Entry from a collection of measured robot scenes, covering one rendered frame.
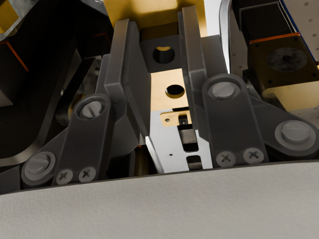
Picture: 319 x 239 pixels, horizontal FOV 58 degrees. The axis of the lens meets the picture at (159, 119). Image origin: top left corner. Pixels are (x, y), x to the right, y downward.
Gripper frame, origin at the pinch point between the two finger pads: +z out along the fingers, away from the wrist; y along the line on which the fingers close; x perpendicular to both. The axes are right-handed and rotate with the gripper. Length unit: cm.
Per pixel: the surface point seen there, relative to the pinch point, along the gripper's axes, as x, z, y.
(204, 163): -51, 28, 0
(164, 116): -32.6, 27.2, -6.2
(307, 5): -34, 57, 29
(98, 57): -18.1, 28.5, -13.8
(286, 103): -28.6, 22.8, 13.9
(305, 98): -28.0, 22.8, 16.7
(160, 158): -47, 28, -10
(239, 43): -41, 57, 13
